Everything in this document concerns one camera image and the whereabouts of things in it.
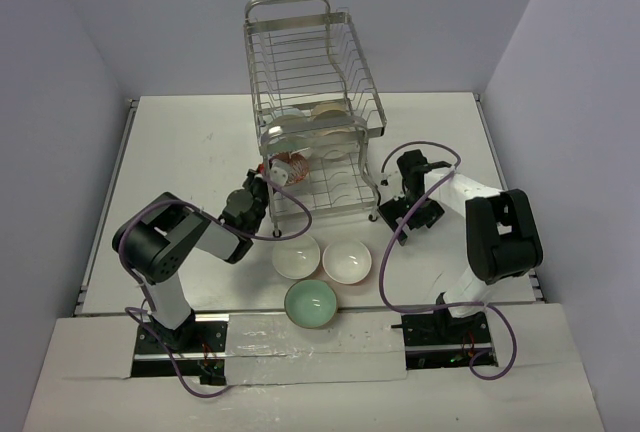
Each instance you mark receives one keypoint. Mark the steel two-tier dish rack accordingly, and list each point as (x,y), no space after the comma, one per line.
(301,53)

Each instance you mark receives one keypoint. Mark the white bowl beige outside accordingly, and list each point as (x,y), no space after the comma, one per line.
(327,111)

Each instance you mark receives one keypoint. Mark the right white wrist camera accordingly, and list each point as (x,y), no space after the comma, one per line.
(391,188)

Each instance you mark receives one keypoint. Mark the pale green bowl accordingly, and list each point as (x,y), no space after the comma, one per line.
(310,304)

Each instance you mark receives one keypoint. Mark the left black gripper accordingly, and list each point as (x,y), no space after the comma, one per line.
(256,188)

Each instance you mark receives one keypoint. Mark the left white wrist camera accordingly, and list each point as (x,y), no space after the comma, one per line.
(278,172)

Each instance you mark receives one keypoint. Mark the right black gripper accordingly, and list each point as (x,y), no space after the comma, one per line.
(434,212)

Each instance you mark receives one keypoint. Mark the red patterned bowl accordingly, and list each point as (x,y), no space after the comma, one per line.
(299,165)

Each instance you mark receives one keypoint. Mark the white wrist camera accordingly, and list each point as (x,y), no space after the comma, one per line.
(278,172)
(391,188)

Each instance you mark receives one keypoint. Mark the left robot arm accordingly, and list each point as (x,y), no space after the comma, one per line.
(157,244)

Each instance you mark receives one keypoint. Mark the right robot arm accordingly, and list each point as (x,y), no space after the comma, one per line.
(501,237)

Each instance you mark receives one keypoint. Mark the aluminium table edge rail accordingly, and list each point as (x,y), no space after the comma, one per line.
(133,106)

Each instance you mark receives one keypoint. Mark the white bowl pink rim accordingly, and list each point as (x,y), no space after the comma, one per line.
(347,262)

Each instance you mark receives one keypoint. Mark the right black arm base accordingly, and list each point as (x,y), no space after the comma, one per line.
(438,340)

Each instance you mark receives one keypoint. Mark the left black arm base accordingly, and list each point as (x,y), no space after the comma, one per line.
(202,356)

